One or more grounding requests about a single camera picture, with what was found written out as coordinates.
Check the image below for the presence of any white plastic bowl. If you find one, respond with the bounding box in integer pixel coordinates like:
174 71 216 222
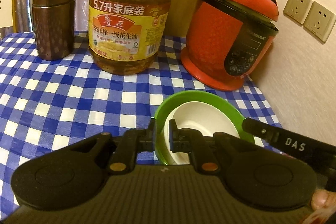
162 101 243 165

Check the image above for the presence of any green plastic bowl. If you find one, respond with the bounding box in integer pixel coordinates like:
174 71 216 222
154 90 255 165

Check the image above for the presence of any person's right hand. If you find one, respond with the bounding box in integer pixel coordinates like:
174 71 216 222
311 189 336 211

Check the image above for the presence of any blue white checkered tablecloth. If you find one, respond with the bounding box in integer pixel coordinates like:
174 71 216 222
0 31 280 219

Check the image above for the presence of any red electric pressure cooker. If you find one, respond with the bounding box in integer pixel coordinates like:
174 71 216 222
181 0 279 91

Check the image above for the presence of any large cooking oil bottle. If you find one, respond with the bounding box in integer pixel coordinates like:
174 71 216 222
88 0 171 75

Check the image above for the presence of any brown cylindrical canister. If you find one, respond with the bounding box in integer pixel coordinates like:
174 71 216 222
32 0 76 60

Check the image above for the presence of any white wooden chair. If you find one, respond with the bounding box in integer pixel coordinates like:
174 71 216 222
0 0 18 32

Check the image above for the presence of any double wall socket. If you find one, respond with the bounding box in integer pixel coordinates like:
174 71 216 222
283 0 335 43

